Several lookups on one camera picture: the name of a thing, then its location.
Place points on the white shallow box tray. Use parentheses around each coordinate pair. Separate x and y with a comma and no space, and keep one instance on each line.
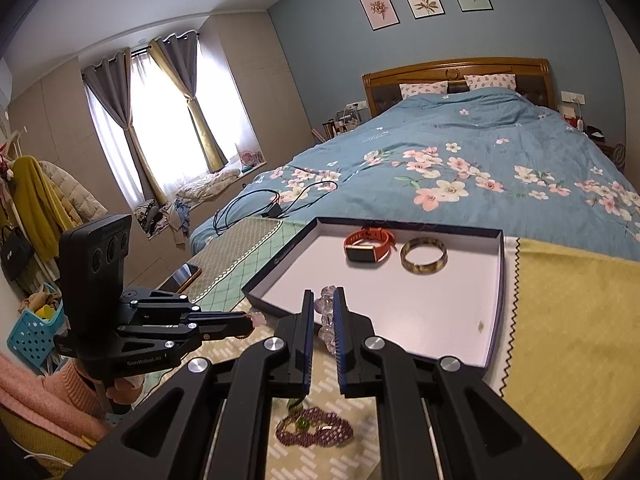
(430,305)

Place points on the black charger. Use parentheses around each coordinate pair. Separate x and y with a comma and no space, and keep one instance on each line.
(274,211)

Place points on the smartphone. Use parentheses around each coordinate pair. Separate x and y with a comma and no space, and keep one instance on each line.
(181,277)

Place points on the white sheer curtain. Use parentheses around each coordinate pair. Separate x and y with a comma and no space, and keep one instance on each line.
(155,125)

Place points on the folded quilt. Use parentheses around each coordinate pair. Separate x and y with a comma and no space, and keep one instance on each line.
(210,184)

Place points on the yellow coat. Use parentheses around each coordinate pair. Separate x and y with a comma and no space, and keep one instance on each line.
(37,200)

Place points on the orange smartwatch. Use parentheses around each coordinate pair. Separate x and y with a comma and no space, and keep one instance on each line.
(367,250)

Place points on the pink framed flower print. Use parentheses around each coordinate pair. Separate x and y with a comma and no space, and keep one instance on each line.
(380,10)

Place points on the heap of clothes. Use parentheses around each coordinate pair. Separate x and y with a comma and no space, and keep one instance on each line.
(170,217)

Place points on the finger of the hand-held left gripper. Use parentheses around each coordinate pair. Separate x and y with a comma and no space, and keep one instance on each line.
(160,305)
(220,325)

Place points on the blue plastic basket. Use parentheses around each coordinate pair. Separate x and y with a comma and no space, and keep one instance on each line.
(32,335)

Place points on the white down jacket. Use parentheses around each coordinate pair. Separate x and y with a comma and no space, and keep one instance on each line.
(80,195)

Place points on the amber bangle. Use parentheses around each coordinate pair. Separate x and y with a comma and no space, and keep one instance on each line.
(406,265)

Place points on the bedside cosmetics rack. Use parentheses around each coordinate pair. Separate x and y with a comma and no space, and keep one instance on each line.
(342,120)

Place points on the floral blue duvet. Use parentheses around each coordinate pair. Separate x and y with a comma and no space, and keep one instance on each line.
(450,135)

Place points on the wooden headboard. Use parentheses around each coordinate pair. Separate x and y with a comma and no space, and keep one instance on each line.
(415,72)

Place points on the dotted white pillow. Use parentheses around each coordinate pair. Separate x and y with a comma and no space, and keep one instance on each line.
(492,81)
(422,89)

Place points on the person's left hand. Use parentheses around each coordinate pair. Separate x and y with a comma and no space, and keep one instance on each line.
(125,392)

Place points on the black curtain rod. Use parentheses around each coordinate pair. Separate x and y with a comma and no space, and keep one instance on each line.
(165,40)

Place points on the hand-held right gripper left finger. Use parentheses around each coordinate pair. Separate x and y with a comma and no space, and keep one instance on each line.
(304,340)

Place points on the black handbag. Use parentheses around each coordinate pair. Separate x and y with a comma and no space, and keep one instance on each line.
(14,255)

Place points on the patchwork cotton mat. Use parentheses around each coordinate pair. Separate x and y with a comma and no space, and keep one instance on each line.
(565,340)

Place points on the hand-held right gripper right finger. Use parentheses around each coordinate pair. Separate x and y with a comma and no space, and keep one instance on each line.
(341,340)

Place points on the grey and gold curtain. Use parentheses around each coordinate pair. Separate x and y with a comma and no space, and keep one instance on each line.
(115,110)
(197,110)

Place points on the white wall socket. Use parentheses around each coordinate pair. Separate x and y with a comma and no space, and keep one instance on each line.
(573,96)
(358,106)

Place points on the small pink fan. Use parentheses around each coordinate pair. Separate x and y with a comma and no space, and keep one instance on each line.
(248,158)

